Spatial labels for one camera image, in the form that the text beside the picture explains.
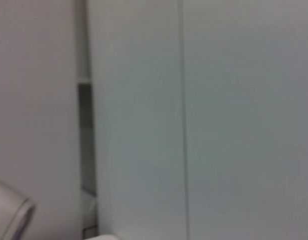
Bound white rounded object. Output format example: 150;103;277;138
0;177;36;240

